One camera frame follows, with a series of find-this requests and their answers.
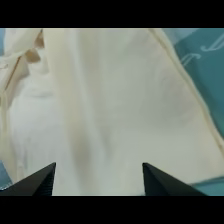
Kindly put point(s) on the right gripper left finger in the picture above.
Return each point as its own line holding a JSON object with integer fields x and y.
{"x": 40, "y": 183}

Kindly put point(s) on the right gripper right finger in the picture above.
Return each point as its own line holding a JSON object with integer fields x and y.
{"x": 160, "y": 184}

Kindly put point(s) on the cream garment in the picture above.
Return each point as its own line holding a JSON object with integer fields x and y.
{"x": 113, "y": 110}

